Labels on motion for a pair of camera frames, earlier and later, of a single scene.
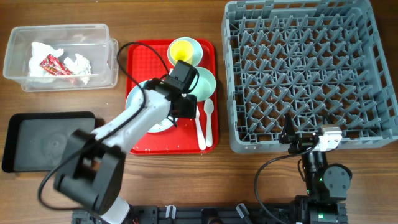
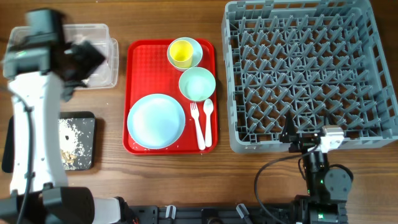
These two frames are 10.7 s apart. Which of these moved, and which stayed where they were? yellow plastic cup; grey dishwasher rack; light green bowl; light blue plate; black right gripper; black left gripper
Moved: light blue plate; black left gripper
Stayed: black right gripper; light green bowl; grey dishwasher rack; yellow plastic cup
